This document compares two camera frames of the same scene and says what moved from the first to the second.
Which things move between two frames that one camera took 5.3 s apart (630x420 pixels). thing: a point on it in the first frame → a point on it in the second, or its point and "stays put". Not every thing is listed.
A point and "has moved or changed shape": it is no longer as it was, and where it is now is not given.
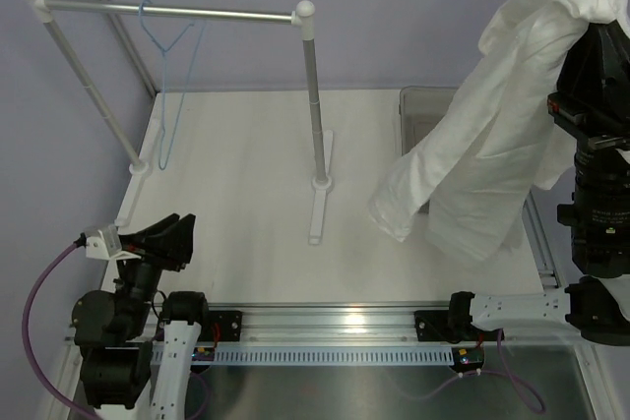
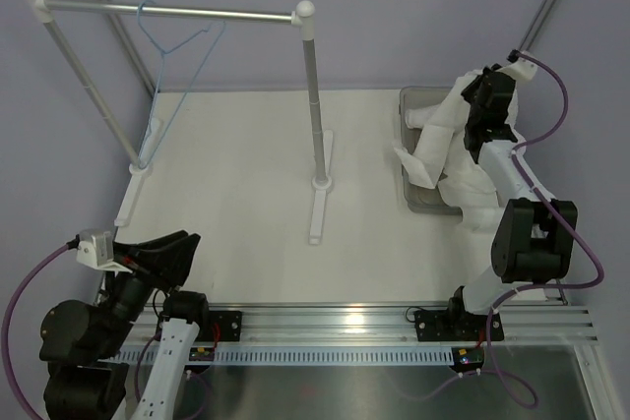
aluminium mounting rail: x=368 y=325 stays put
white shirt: x=480 y=168 has moved or changed shape
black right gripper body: x=587 y=119 → x=471 y=115
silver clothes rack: x=302 y=16 stays put
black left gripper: x=171 y=249 → x=162 y=262
